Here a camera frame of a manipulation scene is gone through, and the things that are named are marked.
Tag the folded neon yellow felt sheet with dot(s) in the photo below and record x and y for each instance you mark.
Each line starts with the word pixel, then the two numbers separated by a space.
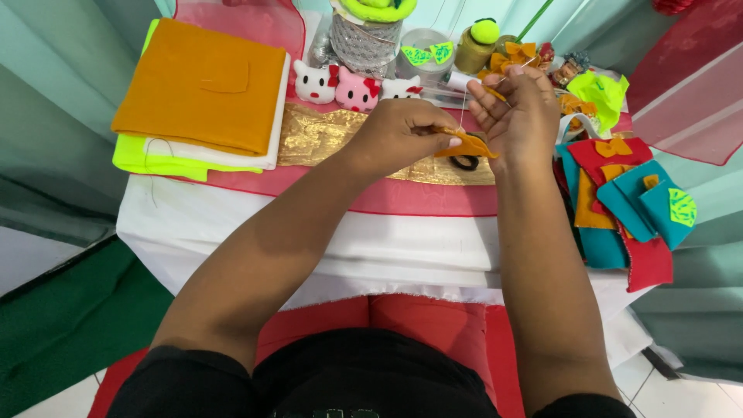
pixel 151 162

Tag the person's left hand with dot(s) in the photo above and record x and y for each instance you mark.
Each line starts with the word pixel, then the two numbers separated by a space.
pixel 394 136

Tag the person's black shorts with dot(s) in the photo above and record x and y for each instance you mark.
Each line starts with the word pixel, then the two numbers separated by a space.
pixel 360 377

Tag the small white cat plush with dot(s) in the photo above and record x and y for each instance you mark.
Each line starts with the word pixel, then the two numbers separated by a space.
pixel 400 88

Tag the pink organza table runner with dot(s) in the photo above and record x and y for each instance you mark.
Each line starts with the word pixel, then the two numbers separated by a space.
pixel 406 197

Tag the white thread spool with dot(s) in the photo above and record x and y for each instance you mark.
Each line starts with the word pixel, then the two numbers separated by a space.
pixel 458 81

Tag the neon yellow felt scrap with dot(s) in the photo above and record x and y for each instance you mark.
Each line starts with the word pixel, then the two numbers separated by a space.
pixel 603 93

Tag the gold shiny fabric strip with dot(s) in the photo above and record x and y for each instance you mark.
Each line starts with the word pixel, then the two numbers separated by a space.
pixel 313 136

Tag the teal curtain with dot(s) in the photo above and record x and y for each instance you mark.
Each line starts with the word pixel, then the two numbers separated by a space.
pixel 52 116

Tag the red stool seat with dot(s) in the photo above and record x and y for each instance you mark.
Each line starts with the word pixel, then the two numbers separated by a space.
pixel 418 325

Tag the white tablecloth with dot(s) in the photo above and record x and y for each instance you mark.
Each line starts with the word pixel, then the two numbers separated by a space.
pixel 325 249

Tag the small colourful figurine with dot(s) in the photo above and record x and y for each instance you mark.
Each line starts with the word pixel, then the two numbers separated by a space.
pixel 569 68

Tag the orange felt scraps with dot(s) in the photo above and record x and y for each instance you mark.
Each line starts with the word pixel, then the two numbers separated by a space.
pixel 574 107

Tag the large teal felt piece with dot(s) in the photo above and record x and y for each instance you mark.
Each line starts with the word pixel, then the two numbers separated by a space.
pixel 601 247

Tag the green felt leaf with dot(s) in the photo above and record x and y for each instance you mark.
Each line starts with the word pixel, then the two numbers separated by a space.
pixel 416 56
pixel 683 208
pixel 442 52

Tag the folded white felt sheet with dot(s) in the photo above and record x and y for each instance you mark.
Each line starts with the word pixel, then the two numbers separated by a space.
pixel 276 139

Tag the folded mustard felt sheet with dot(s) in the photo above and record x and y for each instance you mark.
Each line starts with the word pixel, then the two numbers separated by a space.
pixel 200 87

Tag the needle with white thread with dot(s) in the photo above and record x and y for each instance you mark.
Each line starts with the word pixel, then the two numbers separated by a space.
pixel 462 110

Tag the white cat plush red bow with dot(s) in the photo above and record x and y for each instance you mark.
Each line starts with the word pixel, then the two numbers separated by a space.
pixel 313 84

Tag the gold thread spool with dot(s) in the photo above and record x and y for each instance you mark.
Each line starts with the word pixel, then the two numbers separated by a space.
pixel 471 55

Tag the silver mesh ribbon spool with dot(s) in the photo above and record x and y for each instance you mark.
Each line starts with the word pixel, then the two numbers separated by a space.
pixel 364 46

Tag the orange felt bow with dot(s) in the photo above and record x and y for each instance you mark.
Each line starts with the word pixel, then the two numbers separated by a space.
pixel 613 148

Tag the green stick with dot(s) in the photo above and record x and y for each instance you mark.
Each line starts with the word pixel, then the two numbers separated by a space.
pixel 533 22

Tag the person's right fingers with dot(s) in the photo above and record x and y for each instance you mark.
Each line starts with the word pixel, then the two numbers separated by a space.
pixel 486 104

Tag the long red felt piece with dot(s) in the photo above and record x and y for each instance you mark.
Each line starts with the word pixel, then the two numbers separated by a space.
pixel 647 261

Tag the orange felt piece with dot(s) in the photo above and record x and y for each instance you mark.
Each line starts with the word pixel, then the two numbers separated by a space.
pixel 471 146

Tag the mustard felt rectangle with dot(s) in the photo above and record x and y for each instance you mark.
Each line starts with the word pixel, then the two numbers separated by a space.
pixel 589 206

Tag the pink cat plush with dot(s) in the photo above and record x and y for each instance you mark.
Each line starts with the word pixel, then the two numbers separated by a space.
pixel 355 91

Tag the silver bauble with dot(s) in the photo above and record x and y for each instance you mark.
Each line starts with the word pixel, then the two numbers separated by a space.
pixel 320 52

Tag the black scissors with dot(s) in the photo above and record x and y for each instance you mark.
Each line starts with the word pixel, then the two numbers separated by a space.
pixel 464 163

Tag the neon yellow pompom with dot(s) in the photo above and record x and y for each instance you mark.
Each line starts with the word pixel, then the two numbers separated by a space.
pixel 485 31

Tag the teal felt pocket piece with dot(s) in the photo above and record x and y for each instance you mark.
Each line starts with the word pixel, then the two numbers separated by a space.
pixel 638 209

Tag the red organza curtain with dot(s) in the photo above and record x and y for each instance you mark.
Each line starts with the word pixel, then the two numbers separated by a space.
pixel 691 87

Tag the orange felt bows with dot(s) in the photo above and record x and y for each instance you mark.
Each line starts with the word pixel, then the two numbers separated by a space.
pixel 514 55

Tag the person's right hand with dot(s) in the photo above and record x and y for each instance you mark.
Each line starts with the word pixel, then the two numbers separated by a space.
pixel 522 125

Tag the clear plastic round container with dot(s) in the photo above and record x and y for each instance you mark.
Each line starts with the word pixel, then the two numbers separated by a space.
pixel 426 72

